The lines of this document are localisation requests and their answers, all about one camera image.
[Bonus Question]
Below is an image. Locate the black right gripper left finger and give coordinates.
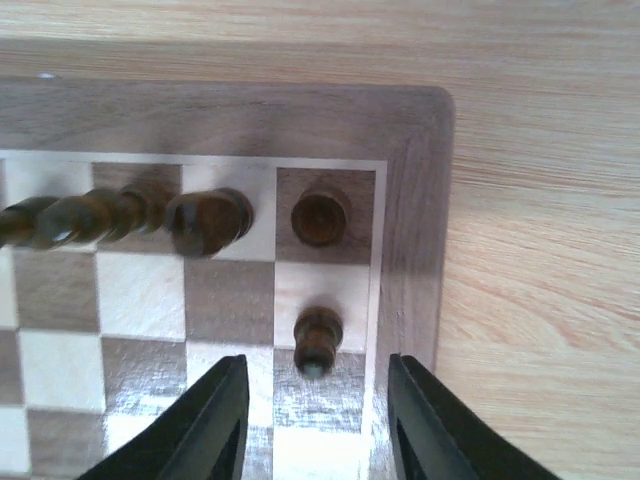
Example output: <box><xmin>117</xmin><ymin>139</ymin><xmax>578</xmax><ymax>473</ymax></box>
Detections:
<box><xmin>80</xmin><ymin>355</ymin><xmax>249</xmax><ymax>480</ymax></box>

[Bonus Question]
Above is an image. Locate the wooden chess board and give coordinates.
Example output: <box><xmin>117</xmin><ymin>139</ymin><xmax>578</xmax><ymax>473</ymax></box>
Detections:
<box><xmin>0</xmin><ymin>37</ymin><xmax>457</xmax><ymax>480</ymax></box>

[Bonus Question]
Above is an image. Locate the dark rook corner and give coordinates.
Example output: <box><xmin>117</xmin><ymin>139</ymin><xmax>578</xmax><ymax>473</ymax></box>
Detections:
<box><xmin>290</xmin><ymin>184</ymin><xmax>351</xmax><ymax>248</ymax></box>

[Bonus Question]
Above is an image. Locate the dark pawn file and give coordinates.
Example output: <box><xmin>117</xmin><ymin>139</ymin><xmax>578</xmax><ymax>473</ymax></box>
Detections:
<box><xmin>293</xmin><ymin>306</ymin><xmax>343</xmax><ymax>380</ymax></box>

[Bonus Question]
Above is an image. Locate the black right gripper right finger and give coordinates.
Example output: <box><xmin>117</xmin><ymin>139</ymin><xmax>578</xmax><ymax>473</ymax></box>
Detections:
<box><xmin>387</xmin><ymin>354</ymin><xmax>557</xmax><ymax>480</ymax></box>

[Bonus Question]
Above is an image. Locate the dark knight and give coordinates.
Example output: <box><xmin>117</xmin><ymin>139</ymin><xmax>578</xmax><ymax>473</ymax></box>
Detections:
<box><xmin>165</xmin><ymin>188</ymin><xmax>254</xmax><ymax>258</ymax></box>

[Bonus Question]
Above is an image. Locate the dark bishop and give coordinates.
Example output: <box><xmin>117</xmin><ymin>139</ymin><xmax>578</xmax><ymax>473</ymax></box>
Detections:
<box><xmin>1</xmin><ymin>183</ymin><xmax>171</xmax><ymax>250</ymax></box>

